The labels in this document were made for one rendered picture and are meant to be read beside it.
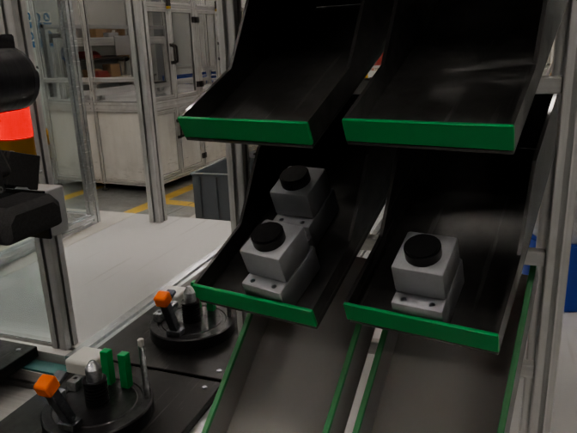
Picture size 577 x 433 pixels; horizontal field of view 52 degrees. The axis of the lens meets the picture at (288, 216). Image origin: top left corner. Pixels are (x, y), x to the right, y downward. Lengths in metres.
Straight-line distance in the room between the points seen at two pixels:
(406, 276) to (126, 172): 5.78
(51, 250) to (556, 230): 0.72
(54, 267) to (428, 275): 0.66
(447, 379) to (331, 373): 0.12
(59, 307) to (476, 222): 0.67
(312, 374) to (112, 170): 5.75
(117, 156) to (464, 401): 5.76
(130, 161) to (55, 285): 5.17
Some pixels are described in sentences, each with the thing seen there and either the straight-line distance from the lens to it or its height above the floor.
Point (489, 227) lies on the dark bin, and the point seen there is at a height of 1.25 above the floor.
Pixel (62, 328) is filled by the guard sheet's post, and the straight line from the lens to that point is 1.03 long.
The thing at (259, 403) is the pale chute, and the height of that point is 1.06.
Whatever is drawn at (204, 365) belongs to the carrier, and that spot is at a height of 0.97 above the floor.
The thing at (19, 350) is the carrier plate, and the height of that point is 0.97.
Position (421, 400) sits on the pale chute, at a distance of 0.63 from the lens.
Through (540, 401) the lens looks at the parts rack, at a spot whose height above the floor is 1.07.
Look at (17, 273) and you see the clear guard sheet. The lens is 1.06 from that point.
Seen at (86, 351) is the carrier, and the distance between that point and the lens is 0.96.
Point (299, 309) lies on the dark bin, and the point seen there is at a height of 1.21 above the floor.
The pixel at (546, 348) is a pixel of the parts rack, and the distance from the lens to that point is 0.64.
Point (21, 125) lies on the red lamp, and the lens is 0.91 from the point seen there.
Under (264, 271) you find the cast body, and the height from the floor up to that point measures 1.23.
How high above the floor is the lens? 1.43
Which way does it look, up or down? 17 degrees down
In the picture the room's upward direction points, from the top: 2 degrees counter-clockwise
